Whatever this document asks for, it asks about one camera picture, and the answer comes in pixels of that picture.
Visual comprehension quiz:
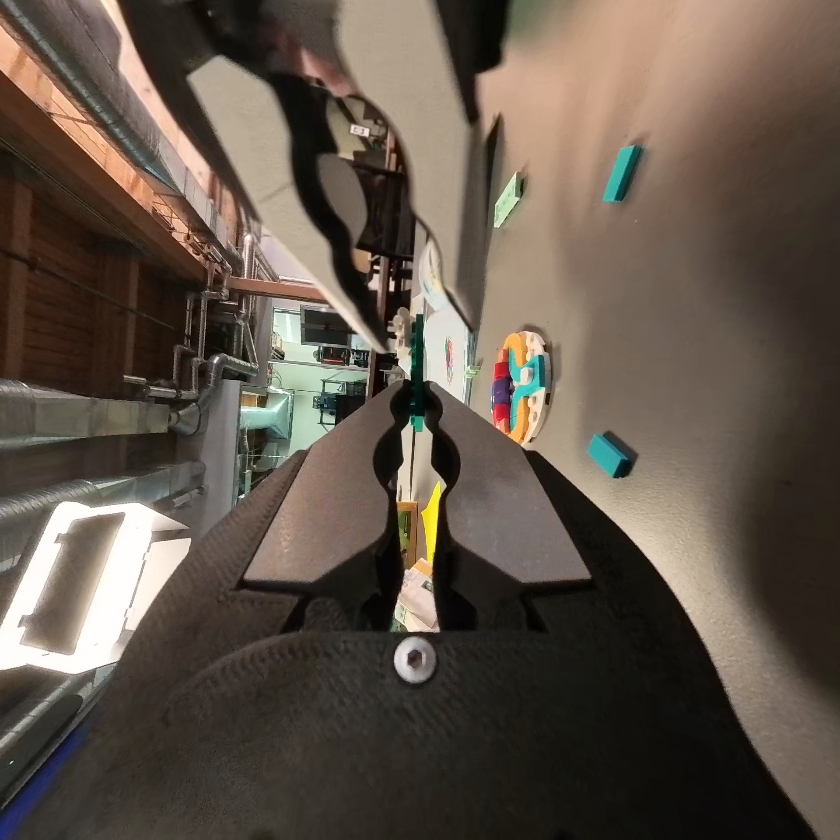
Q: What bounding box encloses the black monitor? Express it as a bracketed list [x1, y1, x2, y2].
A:
[300, 304, 353, 349]

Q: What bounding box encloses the person's right hand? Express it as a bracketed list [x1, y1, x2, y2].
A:
[262, 13, 350, 94]

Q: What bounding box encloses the yellow lego box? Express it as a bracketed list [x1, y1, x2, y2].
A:
[392, 500, 439, 633]

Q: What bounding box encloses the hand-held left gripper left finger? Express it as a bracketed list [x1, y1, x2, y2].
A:
[241, 381, 403, 588]

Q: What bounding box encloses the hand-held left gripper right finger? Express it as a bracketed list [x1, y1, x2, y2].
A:
[425, 381, 593, 586]

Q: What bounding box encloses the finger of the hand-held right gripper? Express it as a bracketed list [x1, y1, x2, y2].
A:
[186, 55, 389, 353]
[331, 0, 491, 331]

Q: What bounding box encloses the round colourful lego build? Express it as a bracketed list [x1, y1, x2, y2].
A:
[489, 331, 552, 447]

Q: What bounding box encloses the pale green lego plate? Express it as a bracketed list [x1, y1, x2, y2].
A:
[492, 171, 526, 229]

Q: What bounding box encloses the lego instruction booklet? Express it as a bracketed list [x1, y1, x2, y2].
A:
[417, 113, 503, 408]

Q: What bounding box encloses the black mesh office chair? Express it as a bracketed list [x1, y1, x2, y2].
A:
[353, 163, 417, 262]

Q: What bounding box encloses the teal lego piece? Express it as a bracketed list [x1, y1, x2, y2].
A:
[587, 431, 637, 480]
[602, 144, 644, 204]

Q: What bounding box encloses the long green lego plate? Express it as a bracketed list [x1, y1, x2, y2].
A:
[407, 314, 438, 434]

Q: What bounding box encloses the yellow sticky note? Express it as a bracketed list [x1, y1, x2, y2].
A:
[420, 481, 443, 567]

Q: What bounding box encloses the white softbox panel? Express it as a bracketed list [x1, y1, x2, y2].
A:
[0, 502, 193, 676]

